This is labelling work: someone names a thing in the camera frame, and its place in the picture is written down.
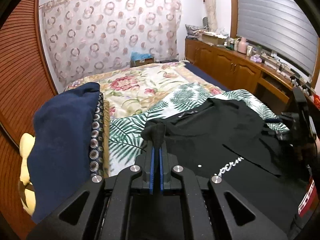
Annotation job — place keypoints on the beige window curtain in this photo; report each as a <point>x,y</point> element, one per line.
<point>210,5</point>

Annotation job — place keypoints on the open cardboard box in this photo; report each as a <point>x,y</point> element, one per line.
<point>212,39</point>

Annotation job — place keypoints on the palm leaf print sheet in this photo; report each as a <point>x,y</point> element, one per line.
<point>125,135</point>

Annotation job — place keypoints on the pink thermos jug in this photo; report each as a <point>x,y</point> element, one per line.
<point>242,45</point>

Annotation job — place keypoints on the purple tissue pack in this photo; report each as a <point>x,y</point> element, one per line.
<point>256,58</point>

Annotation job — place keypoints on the red paper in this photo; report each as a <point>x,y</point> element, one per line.
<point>317,102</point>

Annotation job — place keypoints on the stack of folded blankets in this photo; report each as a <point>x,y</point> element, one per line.
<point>107,140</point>

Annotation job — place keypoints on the brown cardboard box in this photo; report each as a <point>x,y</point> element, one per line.
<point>143,63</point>

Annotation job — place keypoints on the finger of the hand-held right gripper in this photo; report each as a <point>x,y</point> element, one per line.
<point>275,120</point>
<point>285,135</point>

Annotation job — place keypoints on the navy circle-pattern folded cloth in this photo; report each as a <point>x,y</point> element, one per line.
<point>96,140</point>

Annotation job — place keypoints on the sheer circle-pattern curtain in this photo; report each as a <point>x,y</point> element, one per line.
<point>112,30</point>

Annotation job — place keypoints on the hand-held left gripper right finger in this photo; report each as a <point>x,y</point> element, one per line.
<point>162,172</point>

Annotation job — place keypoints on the navy folded blanket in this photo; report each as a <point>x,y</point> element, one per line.
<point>62,130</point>

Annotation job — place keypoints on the floral blanket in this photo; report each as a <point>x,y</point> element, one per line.
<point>130,90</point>

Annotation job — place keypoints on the long wooden cabinet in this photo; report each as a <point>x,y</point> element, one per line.
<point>225,62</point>

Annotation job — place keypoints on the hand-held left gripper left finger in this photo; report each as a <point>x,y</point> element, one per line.
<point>151,170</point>

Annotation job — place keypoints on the navy bed sheet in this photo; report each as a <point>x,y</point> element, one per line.
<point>202,75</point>

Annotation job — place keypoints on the grey window blind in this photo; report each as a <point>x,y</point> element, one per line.
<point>270,17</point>

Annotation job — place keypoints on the black printed T-shirt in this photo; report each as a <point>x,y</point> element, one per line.
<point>225,135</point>

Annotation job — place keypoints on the brown louvred wooden wardrobe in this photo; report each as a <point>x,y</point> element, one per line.
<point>20,67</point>

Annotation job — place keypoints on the yellow plush toy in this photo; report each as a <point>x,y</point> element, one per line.
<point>26,155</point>

